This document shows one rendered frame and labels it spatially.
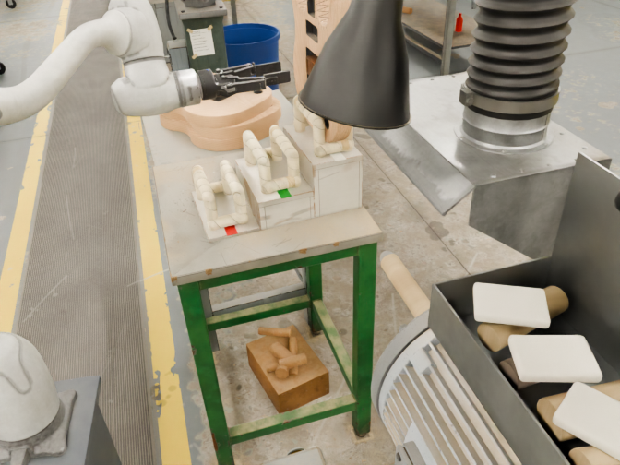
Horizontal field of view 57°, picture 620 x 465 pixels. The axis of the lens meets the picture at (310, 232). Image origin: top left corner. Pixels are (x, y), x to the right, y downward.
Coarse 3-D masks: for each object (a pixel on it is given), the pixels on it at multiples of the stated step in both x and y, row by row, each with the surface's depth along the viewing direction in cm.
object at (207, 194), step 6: (198, 168) 164; (198, 174) 161; (204, 174) 162; (198, 180) 159; (204, 180) 158; (198, 186) 157; (204, 186) 155; (204, 192) 153; (210, 192) 153; (204, 198) 152; (210, 198) 152
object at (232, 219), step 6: (222, 216) 156; (228, 216) 156; (234, 216) 157; (240, 216) 157; (246, 216) 158; (210, 222) 155; (216, 222) 155; (222, 222) 156; (228, 222) 156; (234, 222) 157; (240, 222) 158; (210, 228) 156; (216, 228) 156
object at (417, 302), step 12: (384, 264) 92; (396, 264) 91; (396, 276) 89; (408, 276) 88; (396, 288) 89; (408, 288) 86; (420, 288) 87; (408, 300) 85; (420, 300) 84; (420, 312) 82
